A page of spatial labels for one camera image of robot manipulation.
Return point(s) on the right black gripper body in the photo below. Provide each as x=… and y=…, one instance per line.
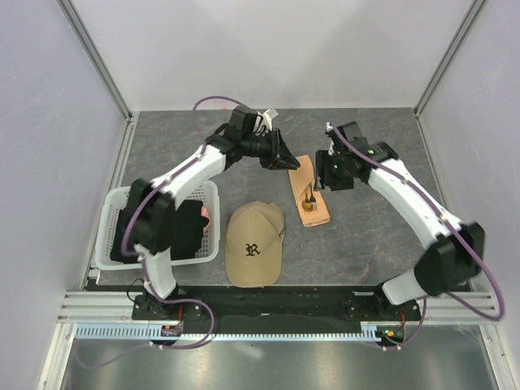
x=336, y=167

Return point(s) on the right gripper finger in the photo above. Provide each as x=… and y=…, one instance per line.
x=340, y=184
x=320, y=168

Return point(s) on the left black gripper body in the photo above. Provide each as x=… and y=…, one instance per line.
x=264, y=148

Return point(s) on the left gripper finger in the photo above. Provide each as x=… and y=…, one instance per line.
x=285, y=163
x=281, y=147

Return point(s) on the peach satin napkin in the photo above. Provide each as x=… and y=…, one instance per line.
x=299, y=179

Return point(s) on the gold spoon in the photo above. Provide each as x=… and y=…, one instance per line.
x=306, y=205

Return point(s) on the silver fork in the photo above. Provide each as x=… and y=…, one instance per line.
x=313, y=201

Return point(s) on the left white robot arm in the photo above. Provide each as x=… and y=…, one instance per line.
x=152, y=207

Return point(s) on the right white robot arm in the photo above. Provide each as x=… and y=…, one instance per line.
x=449, y=244

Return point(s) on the tan baseball cap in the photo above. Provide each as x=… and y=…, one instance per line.
x=254, y=245

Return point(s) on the pink item in basket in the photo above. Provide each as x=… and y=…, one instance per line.
x=205, y=217

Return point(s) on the black folded cloth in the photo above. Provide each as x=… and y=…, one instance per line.
x=187, y=239

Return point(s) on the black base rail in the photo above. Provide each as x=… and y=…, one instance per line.
x=350, y=303

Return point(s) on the white cable duct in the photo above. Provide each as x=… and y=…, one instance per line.
x=121, y=331

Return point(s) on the right aluminium frame post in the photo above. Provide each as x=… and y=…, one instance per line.
x=462, y=32

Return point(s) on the aluminium frame post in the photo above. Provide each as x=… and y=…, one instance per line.
x=462, y=32
x=79, y=27

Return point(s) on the left aluminium frame post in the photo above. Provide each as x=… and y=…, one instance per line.
x=79, y=27

